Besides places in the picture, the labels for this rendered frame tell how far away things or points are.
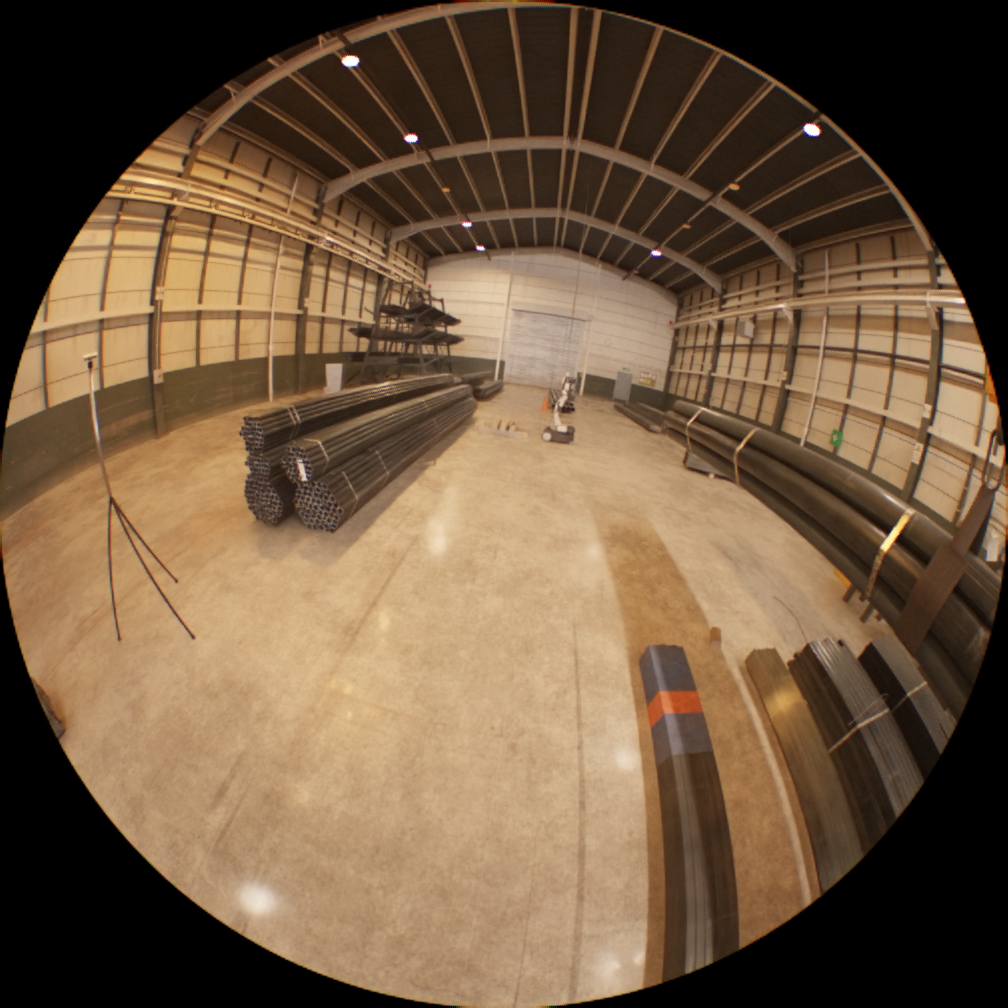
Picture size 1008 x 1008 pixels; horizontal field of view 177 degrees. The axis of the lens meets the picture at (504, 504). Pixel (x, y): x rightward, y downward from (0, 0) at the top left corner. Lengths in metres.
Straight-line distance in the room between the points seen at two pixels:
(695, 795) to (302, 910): 1.61
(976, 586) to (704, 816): 1.33
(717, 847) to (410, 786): 1.30
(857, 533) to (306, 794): 2.50
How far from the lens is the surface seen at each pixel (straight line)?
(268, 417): 2.90
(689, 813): 1.62
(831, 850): 2.22
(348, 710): 1.74
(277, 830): 1.65
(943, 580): 1.49
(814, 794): 2.21
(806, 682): 2.47
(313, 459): 2.59
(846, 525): 1.68
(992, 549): 3.99
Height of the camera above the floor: 1.50
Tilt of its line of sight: 25 degrees down
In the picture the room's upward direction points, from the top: 8 degrees clockwise
